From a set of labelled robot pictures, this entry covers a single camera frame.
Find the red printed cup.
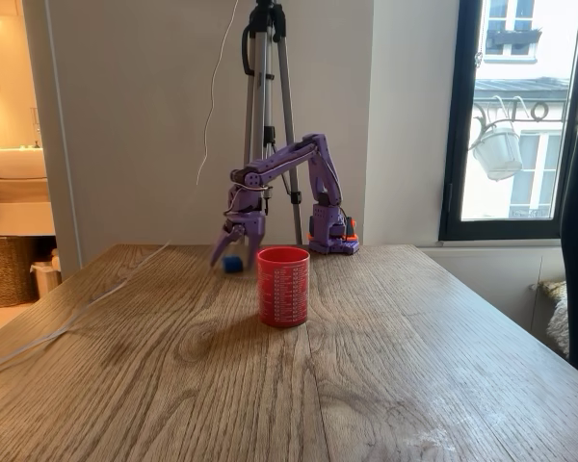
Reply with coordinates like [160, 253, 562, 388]
[256, 244, 312, 329]

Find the small white bin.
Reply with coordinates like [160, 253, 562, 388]
[30, 248, 65, 300]

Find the wooden vanity counter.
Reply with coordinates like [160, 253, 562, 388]
[0, 176, 58, 238]

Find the white sink basin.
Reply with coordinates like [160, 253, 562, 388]
[0, 147, 47, 181]

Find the woven wicker basket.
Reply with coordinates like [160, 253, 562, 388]
[0, 235, 40, 310]

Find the ornate iron balcony railing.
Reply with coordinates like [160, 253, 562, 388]
[473, 93, 578, 141]

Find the white hanging flower pot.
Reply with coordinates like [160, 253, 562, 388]
[468, 126, 524, 183]

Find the patterned yellow cushion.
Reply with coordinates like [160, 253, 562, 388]
[538, 279, 568, 300]

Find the fluffy white cushion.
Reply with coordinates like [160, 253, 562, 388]
[545, 287, 572, 358]

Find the dark window flower box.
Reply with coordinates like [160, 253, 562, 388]
[485, 28, 543, 48]

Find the grey camera tripod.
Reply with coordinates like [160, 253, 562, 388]
[240, 0, 304, 246]

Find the white cable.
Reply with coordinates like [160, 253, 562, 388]
[0, 0, 240, 376]

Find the dark window frame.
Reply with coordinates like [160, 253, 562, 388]
[437, 0, 578, 243]

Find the beaded blind cord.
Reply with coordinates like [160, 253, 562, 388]
[473, 0, 486, 66]

